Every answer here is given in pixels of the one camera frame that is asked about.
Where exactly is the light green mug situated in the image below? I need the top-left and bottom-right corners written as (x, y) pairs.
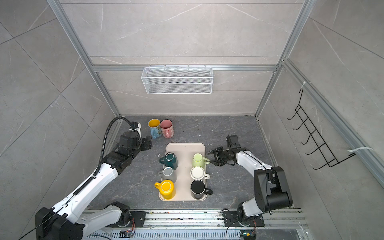
top-left (192, 153), bottom-right (210, 169)

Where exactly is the blue mug yellow inside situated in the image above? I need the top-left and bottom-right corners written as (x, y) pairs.
top-left (148, 119), bottom-right (163, 139)

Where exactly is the pink ghost print mug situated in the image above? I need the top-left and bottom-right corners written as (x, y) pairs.
top-left (160, 120), bottom-right (174, 139)

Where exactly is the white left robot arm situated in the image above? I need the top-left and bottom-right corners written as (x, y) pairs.
top-left (33, 117), bottom-right (153, 240)

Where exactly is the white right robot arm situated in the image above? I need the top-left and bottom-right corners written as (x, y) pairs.
top-left (208, 147), bottom-right (293, 224)

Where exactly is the white mug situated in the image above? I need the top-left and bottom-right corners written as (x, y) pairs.
top-left (190, 167), bottom-right (211, 180)

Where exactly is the dark green mug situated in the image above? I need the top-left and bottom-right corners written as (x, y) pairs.
top-left (159, 153), bottom-right (179, 170)

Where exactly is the black mug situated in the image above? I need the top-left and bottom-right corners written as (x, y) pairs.
top-left (191, 180), bottom-right (213, 200)

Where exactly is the grey mug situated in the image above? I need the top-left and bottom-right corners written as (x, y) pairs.
top-left (158, 167), bottom-right (177, 183)

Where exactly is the beige plastic tray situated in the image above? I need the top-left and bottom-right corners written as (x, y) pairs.
top-left (159, 143), bottom-right (207, 202)

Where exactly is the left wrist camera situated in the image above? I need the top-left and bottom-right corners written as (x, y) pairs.
top-left (130, 122), bottom-right (142, 138)

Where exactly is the white wire mesh basket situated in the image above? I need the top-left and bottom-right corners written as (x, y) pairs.
top-left (141, 67), bottom-right (214, 95)

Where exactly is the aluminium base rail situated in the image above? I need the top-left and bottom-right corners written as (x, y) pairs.
top-left (64, 208), bottom-right (310, 240)

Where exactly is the black wire hook rack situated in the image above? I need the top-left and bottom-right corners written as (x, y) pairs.
top-left (287, 89), bottom-right (356, 170)

